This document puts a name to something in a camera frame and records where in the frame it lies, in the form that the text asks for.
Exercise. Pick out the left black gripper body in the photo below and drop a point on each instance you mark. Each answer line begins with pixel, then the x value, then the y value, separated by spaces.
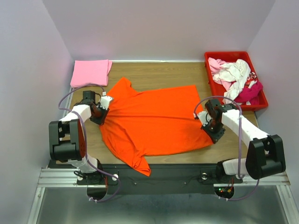
pixel 99 117

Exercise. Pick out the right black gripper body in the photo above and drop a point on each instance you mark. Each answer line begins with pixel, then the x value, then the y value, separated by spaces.
pixel 214 129

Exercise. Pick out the orange t-shirt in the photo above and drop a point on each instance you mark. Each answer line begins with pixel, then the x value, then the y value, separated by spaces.
pixel 152 123

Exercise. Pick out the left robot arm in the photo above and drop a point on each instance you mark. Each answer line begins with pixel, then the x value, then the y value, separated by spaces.
pixel 67 137

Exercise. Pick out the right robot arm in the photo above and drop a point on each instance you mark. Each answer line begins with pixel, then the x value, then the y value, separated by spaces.
pixel 265 153

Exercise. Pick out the red plastic bin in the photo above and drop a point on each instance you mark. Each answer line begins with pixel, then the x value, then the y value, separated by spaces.
pixel 232 56

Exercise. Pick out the folded pink t-shirt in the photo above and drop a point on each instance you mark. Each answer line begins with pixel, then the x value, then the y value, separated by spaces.
pixel 91 72

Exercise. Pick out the magenta garment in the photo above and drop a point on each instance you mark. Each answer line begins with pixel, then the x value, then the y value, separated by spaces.
pixel 249 95

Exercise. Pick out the white garment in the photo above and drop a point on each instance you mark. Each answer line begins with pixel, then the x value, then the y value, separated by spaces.
pixel 234 77

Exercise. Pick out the light pink garment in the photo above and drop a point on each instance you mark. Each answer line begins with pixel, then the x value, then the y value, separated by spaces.
pixel 215 65

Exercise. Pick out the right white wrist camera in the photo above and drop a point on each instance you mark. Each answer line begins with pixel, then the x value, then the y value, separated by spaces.
pixel 203 116

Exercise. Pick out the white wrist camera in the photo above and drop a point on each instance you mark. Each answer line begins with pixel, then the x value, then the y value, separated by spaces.
pixel 105 101
pixel 203 116

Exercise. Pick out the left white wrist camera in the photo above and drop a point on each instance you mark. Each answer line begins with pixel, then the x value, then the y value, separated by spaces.
pixel 105 101

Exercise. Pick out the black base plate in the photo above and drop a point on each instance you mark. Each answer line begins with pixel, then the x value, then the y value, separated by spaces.
pixel 164 179

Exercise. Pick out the aluminium rail frame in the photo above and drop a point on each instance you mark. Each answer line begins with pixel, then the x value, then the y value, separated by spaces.
pixel 251 190

